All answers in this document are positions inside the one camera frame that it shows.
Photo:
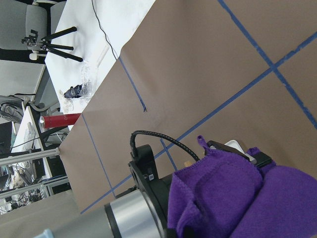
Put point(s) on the black white right gripper finger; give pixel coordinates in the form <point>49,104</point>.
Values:
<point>260,159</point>

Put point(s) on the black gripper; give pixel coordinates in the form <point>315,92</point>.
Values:
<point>144,172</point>

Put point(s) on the purple microfiber towel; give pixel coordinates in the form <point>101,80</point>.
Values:
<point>223,195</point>

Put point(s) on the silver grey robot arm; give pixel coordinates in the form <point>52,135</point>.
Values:
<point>130,215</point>

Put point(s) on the short blue tape strip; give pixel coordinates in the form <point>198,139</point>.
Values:
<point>168,154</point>

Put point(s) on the thin blue tape strip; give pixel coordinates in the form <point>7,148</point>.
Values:
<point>98,155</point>

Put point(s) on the torn blue tape strip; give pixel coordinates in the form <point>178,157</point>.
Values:
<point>133,84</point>

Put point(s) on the crossing blue tape strip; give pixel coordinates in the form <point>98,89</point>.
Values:
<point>274,66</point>

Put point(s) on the red cardboard tube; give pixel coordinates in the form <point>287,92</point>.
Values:
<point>58,120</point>

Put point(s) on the dark small gadget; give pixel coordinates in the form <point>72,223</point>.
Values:
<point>73,92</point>

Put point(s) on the clear plastic bag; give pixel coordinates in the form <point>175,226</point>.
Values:
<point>89,79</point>

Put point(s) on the long blue tape strip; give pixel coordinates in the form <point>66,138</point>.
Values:
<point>191,129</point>

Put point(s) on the white side table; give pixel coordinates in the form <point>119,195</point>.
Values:
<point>103,28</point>

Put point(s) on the grey office chair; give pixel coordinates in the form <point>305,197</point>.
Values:
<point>18,18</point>

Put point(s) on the black camera tripod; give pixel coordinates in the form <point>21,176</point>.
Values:
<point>45,44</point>

